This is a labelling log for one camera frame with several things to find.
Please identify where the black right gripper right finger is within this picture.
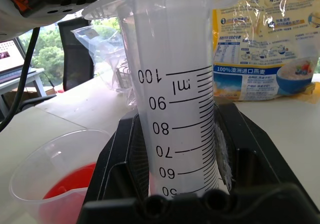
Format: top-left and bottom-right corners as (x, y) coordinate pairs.
(212, 100), (305, 194)

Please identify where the yellow and blue oatmeal bag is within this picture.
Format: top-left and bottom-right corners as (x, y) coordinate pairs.
(211, 0), (320, 102)

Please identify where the clear cup with red liquid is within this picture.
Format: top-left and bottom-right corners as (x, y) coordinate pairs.
(9, 129), (112, 224)

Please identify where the open laptop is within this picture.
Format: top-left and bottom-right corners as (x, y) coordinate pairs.
(0, 38), (34, 85)

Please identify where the small grey side table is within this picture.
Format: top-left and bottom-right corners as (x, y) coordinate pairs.
(0, 67), (46, 105)

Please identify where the black mesh office chair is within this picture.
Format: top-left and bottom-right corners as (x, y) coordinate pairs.
(57, 17), (95, 92)

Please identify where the clear crumpled plastic bag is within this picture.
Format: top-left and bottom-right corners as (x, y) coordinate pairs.
(70, 25), (138, 108)

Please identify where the clear graduated measuring cylinder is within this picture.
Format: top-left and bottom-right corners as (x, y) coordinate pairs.
(81, 0), (241, 200)

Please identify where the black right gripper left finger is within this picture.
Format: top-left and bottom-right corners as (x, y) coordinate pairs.
(84, 113), (151, 204)

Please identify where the metal wire rack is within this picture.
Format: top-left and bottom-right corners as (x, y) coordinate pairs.
(115, 58), (133, 90)

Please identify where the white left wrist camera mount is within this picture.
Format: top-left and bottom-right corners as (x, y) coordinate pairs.
(0, 0), (87, 36)

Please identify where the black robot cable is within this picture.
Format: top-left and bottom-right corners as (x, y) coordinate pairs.
(0, 27), (41, 133)

